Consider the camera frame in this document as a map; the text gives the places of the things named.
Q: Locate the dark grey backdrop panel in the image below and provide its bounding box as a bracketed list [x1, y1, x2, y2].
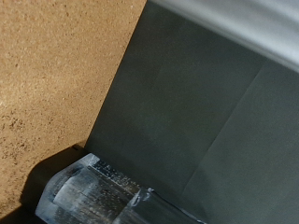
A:
[84, 0, 299, 224]

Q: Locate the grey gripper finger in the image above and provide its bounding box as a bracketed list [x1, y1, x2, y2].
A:
[35, 152, 207, 224]

